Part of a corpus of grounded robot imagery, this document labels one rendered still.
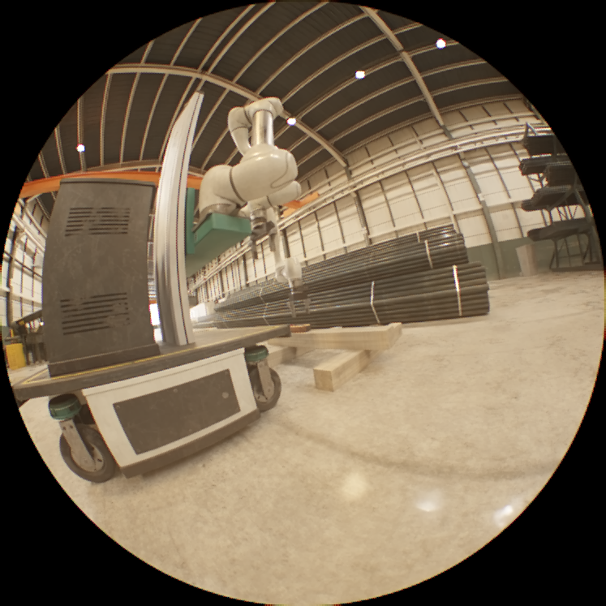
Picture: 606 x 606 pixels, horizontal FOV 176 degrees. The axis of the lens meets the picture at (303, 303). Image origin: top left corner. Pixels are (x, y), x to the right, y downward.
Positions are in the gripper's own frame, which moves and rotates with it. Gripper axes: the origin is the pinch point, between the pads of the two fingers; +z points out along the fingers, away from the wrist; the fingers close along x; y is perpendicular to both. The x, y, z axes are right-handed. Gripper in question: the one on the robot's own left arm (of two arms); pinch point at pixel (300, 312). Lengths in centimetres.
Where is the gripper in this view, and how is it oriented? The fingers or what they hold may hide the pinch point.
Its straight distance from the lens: 133.4
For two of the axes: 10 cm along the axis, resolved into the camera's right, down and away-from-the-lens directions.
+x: -6.9, 1.2, -7.1
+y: -7.0, 1.2, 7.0
